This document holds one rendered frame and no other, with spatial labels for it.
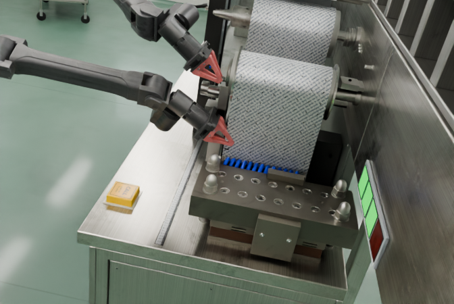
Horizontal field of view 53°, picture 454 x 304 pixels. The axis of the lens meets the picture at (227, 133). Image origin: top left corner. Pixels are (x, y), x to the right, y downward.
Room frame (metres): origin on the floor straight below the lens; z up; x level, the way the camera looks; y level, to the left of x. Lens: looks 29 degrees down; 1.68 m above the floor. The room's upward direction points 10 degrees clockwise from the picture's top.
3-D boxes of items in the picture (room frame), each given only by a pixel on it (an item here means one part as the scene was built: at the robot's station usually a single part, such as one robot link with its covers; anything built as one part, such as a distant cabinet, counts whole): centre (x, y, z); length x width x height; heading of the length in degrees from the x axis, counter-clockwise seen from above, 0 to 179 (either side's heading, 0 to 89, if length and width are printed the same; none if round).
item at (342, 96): (1.10, -0.29, 1.25); 0.07 x 0.04 x 0.04; 86
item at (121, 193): (0.97, 0.25, 0.91); 0.07 x 0.07 x 0.02; 86
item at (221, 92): (1.16, 0.04, 1.05); 0.06 x 0.05 x 0.31; 86
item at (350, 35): (1.35, -0.30, 1.33); 0.07 x 0.07 x 0.07; 86
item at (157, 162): (2.05, -0.09, 0.88); 2.52 x 0.66 x 0.04; 176
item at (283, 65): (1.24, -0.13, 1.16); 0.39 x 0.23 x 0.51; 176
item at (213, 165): (0.99, 0.02, 1.05); 0.04 x 0.04 x 0.04
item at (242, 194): (0.93, -0.14, 1.00); 0.40 x 0.16 x 0.06; 86
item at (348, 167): (2.17, -0.41, 1.02); 2.24 x 0.04 x 0.24; 176
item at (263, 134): (1.05, -0.11, 1.12); 0.23 x 0.01 x 0.18; 86
